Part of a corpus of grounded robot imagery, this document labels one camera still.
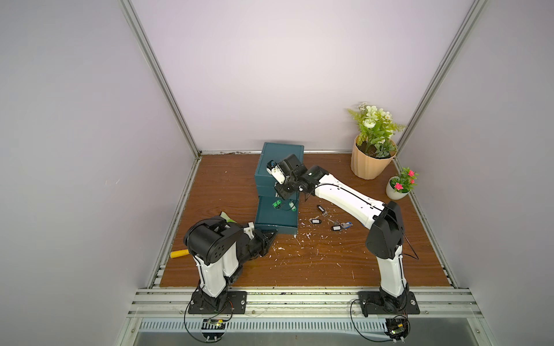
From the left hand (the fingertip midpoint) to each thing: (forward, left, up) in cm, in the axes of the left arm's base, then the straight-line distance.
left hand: (281, 233), depth 84 cm
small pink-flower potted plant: (+19, -52, +5) cm, 55 cm away
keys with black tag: (+13, -19, -6) cm, 24 cm away
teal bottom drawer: (+13, +4, -6) cm, 15 cm away
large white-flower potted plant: (+39, -44, +9) cm, 60 cm away
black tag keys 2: (+6, -24, -7) cm, 25 cm away
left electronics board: (-29, +23, -8) cm, 38 cm away
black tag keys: (+9, -15, -6) cm, 18 cm away
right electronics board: (-29, -39, -8) cm, 50 cm away
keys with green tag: (+16, +3, -5) cm, 17 cm away
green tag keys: (+15, -5, -5) cm, 17 cm away
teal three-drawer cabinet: (+12, +6, +18) cm, 22 cm away
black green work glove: (+9, +25, -6) cm, 27 cm away
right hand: (+17, 0, +13) cm, 21 cm away
